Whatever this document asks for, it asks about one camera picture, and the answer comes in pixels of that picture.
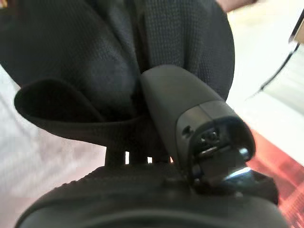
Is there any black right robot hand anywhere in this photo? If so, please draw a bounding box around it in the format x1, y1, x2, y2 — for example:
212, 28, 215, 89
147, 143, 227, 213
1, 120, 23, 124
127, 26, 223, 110
14, 65, 290, 228

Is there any black garment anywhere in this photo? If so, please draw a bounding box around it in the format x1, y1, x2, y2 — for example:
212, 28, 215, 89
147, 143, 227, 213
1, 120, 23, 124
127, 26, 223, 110
0, 0, 236, 167

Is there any white bed sheet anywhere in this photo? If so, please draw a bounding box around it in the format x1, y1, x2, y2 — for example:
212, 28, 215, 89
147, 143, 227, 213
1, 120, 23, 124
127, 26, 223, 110
0, 63, 109, 228

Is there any thin black floor cable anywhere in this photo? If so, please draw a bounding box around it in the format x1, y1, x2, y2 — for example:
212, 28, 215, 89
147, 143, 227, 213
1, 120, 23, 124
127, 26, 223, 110
246, 44, 301, 100

